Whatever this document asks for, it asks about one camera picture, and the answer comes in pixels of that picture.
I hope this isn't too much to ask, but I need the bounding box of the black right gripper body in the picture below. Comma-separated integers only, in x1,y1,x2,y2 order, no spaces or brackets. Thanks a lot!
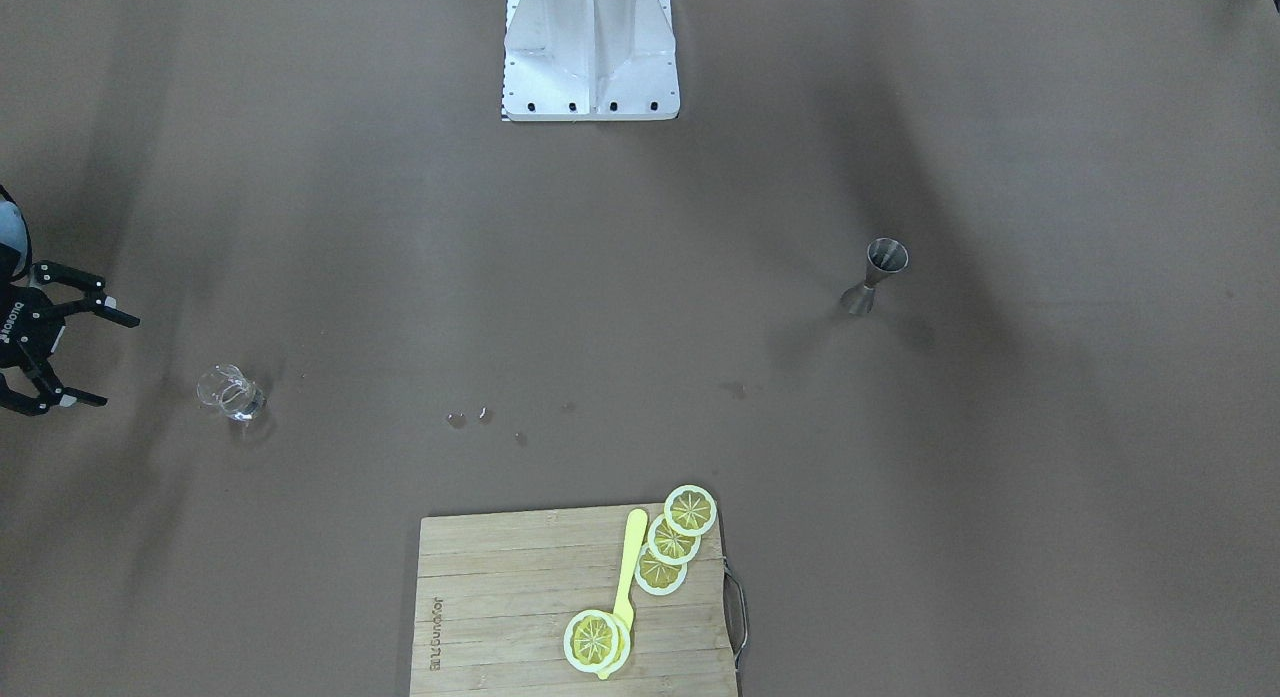
1,284,67,373

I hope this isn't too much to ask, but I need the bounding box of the clear glass measuring cup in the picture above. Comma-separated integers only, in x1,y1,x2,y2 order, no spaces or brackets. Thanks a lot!
196,364,266,423

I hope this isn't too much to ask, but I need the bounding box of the steel jigger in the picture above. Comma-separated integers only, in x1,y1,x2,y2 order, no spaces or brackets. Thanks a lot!
840,237,910,317

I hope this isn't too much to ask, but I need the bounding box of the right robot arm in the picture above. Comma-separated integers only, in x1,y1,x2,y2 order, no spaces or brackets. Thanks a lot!
1,191,140,416

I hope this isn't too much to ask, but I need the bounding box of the wooden cutting board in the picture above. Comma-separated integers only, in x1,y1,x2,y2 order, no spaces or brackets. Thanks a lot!
410,505,749,696

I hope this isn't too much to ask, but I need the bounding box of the lemon slice on spoon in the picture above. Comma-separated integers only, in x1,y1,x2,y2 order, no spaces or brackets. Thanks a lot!
562,609,632,680

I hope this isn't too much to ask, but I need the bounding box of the lemon slice near spoon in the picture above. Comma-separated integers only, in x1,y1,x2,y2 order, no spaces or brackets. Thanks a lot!
634,547,689,596

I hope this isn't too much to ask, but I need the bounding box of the lemon slice middle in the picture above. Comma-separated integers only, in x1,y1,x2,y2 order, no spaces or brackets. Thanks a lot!
646,515,701,567

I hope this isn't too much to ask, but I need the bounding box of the lemon slice outer end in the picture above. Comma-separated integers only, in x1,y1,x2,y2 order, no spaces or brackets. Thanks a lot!
663,483,718,537

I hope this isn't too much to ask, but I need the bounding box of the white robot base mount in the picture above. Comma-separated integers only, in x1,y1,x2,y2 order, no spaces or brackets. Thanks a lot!
500,0,682,121

